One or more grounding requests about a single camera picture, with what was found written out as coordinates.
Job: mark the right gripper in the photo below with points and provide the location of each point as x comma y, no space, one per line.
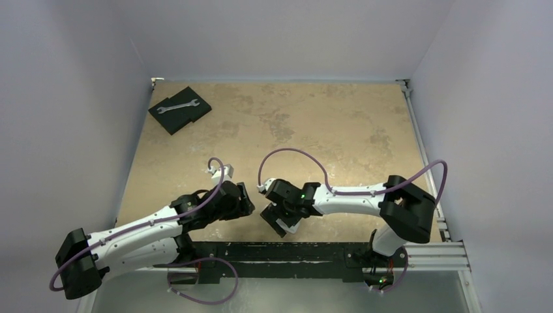
273,214

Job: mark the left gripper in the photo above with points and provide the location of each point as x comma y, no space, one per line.
236,210

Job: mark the white remote control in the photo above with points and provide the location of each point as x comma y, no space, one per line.
288,229

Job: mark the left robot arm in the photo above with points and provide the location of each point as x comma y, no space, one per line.
85,261

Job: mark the black foam pad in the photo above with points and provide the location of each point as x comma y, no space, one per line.
175,120

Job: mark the silver open-end wrench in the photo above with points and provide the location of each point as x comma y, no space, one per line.
192,103

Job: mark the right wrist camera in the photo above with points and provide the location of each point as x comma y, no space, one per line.
263,187

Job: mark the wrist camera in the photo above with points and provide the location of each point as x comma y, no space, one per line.
263,187
225,173

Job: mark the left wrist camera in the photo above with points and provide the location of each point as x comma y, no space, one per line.
225,173

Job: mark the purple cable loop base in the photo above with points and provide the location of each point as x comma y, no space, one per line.
203,277

